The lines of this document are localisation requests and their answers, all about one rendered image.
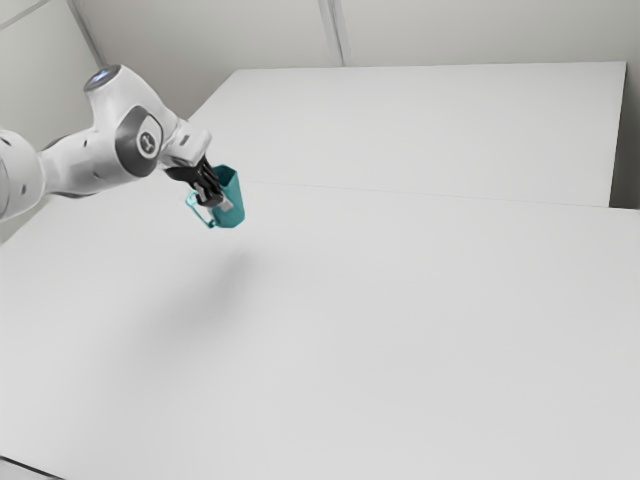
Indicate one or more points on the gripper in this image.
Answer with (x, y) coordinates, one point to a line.
(187, 174)

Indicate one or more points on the teal faceted mug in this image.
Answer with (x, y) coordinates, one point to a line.
(232, 200)

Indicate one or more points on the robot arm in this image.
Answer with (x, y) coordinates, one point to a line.
(75, 155)

